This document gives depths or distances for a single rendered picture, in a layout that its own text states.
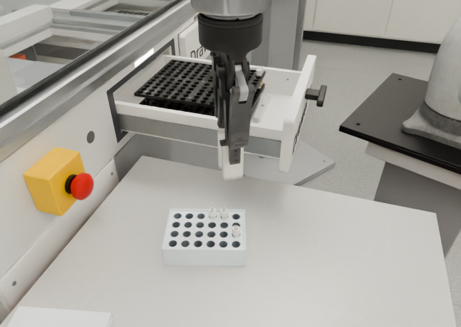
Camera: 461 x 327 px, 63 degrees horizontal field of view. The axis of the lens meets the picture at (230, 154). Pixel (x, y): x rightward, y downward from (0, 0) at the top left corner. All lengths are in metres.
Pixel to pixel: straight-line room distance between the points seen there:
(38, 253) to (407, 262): 0.57
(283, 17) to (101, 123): 1.15
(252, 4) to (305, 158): 1.66
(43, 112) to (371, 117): 0.70
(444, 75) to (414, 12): 2.77
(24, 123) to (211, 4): 0.30
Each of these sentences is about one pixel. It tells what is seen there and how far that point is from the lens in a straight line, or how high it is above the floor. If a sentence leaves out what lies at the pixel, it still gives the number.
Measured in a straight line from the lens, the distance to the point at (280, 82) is 0.87.
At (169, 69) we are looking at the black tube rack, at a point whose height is 0.90.
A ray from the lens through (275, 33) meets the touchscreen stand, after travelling 1.70.
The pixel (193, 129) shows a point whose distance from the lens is 0.69.
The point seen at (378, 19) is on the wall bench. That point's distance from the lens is 3.63.
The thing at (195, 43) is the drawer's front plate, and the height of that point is 0.89.
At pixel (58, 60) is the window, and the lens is 0.64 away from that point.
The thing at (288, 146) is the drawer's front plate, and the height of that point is 0.88.
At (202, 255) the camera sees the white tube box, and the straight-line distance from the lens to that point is 0.58.
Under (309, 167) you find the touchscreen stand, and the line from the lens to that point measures 1.98.
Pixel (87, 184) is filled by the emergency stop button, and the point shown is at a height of 0.88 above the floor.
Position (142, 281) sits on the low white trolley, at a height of 0.76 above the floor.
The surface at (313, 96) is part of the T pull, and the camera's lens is 0.73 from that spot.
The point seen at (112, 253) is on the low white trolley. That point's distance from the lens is 0.64.
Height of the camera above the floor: 1.24
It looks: 36 degrees down
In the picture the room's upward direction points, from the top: straight up
